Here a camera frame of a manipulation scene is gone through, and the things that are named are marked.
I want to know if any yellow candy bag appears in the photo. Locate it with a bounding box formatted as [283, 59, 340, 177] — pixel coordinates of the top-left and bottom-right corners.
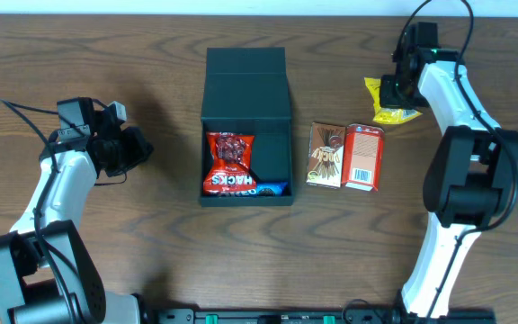
[364, 77, 422, 125]

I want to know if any red Hacks candy bag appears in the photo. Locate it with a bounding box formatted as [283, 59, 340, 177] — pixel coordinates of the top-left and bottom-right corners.
[202, 132, 257, 196]

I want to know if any black gift box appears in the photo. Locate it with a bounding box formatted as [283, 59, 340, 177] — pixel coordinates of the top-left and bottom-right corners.
[200, 47, 295, 207]

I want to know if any blue Oreo cookie pack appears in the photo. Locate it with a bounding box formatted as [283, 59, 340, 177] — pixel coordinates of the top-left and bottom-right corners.
[210, 182, 288, 197]

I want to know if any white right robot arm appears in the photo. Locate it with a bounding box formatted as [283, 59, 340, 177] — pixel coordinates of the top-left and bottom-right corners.
[380, 22, 518, 323]

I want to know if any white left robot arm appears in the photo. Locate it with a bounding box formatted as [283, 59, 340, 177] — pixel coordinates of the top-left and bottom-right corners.
[0, 102, 156, 323]

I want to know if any red snack box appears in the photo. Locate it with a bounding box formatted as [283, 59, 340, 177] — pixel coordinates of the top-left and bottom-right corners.
[342, 123, 385, 192]

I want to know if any brown Pocky box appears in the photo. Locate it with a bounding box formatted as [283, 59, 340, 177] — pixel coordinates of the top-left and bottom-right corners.
[306, 122, 345, 188]

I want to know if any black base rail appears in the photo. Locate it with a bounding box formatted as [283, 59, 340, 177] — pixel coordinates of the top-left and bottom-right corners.
[152, 307, 496, 324]

